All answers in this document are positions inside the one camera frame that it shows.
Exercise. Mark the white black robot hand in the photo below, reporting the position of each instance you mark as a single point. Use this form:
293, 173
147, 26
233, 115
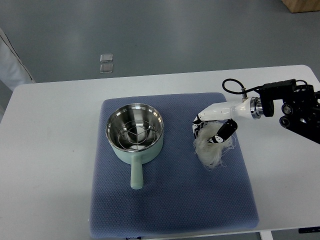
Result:
223, 111

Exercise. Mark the white vermicelli bundle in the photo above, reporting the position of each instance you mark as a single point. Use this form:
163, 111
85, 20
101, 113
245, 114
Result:
211, 154

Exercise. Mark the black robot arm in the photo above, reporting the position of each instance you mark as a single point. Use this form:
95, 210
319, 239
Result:
301, 106

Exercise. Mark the mint green pot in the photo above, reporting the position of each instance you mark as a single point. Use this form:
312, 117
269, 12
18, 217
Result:
135, 114

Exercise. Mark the blue textured mat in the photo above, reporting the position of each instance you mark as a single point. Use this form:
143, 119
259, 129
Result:
179, 194

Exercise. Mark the wooden box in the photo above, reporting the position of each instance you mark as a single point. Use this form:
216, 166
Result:
302, 6

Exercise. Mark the white table leg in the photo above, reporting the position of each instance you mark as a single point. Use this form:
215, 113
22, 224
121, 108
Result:
266, 235

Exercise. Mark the lower metal floor plate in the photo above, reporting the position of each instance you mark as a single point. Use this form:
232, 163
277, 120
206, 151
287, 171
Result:
106, 68

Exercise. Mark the metal floor plate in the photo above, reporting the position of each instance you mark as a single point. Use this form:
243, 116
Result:
106, 57
106, 68

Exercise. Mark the upper metal floor plate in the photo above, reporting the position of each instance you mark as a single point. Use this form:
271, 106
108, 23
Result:
106, 57

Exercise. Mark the person in white clothing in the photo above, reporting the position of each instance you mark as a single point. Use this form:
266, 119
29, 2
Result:
13, 72

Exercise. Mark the wire steaming rack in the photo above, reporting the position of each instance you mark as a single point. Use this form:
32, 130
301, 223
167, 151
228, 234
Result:
136, 137

